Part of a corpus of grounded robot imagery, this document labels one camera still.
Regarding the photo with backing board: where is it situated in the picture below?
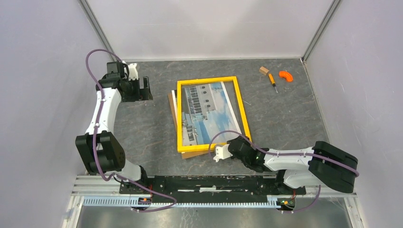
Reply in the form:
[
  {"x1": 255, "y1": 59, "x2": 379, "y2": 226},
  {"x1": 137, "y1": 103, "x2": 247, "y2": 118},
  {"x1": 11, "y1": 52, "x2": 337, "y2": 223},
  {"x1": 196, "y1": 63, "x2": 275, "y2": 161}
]
[{"x1": 178, "y1": 82, "x2": 244, "y2": 146}]

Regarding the yellow picture frame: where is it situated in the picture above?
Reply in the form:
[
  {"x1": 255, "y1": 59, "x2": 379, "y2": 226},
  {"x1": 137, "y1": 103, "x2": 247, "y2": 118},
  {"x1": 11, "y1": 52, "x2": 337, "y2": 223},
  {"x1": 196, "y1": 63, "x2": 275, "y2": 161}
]
[{"x1": 176, "y1": 76, "x2": 251, "y2": 153}]

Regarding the yellow handled screwdriver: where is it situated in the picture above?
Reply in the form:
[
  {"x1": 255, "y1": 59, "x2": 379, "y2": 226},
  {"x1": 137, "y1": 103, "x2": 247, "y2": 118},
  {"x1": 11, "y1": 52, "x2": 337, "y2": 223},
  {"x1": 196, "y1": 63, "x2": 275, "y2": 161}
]
[{"x1": 268, "y1": 73, "x2": 278, "y2": 94}]

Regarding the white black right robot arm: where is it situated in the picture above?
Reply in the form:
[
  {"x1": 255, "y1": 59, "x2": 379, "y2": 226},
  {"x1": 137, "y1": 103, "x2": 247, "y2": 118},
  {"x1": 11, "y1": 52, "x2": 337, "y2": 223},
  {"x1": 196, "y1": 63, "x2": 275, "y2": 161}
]
[{"x1": 221, "y1": 136, "x2": 359, "y2": 194}]

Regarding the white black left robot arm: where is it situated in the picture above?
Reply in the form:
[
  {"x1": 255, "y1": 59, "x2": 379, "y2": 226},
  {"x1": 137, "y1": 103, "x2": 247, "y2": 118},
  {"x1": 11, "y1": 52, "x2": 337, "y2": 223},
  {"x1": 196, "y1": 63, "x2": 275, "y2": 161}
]
[{"x1": 75, "y1": 61, "x2": 153, "y2": 194}]

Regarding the brown backing board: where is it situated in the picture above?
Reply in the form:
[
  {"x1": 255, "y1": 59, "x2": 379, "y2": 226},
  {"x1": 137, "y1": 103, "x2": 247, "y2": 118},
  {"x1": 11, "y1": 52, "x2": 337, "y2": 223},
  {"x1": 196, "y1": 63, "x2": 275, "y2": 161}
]
[{"x1": 168, "y1": 90, "x2": 208, "y2": 159}]

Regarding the small wooden block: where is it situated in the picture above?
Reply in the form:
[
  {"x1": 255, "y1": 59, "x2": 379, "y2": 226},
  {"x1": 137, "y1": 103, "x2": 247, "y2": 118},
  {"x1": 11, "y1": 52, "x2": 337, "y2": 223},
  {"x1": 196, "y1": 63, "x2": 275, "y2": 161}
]
[{"x1": 259, "y1": 66, "x2": 269, "y2": 75}]

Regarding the orange curved plastic piece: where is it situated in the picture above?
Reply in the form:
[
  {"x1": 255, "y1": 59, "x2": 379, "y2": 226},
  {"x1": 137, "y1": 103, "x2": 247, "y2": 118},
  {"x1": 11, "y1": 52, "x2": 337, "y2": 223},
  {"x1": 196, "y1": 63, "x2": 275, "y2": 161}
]
[{"x1": 278, "y1": 71, "x2": 294, "y2": 82}]

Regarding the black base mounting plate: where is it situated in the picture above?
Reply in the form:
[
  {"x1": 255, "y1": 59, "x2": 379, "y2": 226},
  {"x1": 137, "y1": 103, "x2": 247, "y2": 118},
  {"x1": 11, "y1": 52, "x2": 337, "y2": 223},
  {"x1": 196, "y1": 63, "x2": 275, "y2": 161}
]
[{"x1": 139, "y1": 175, "x2": 307, "y2": 203}]

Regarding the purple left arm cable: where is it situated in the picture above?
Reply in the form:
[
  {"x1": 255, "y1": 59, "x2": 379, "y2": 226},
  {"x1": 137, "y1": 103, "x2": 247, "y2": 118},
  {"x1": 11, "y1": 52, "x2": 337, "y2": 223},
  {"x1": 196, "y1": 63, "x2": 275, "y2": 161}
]
[{"x1": 86, "y1": 49, "x2": 178, "y2": 213}]

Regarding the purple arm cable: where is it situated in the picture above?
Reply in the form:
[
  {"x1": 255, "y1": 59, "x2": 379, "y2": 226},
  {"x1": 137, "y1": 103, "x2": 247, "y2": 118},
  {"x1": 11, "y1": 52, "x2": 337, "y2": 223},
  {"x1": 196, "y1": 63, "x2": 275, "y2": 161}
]
[
  {"x1": 86, "y1": 49, "x2": 178, "y2": 213},
  {"x1": 208, "y1": 130, "x2": 360, "y2": 215}
]

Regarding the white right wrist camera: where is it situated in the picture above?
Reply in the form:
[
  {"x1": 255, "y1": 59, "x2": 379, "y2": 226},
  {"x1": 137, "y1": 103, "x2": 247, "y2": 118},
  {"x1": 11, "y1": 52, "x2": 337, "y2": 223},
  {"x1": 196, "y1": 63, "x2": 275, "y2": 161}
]
[{"x1": 213, "y1": 144, "x2": 232, "y2": 162}]

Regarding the aluminium rail frame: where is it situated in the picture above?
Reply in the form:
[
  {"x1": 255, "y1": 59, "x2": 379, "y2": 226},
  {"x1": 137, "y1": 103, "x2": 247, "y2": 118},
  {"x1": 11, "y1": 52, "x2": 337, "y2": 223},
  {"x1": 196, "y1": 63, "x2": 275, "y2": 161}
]
[{"x1": 63, "y1": 0, "x2": 363, "y2": 228}]

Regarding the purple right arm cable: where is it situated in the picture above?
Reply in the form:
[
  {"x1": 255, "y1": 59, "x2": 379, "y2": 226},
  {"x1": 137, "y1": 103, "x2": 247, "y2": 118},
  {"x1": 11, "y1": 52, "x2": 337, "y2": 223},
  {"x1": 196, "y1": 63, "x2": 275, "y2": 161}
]
[{"x1": 208, "y1": 130, "x2": 360, "y2": 215}]

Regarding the blue slotted cable duct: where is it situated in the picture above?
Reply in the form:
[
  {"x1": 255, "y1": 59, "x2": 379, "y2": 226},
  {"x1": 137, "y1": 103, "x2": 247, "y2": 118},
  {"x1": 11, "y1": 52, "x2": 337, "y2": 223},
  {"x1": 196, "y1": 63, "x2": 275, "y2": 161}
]
[{"x1": 83, "y1": 196, "x2": 280, "y2": 209}]

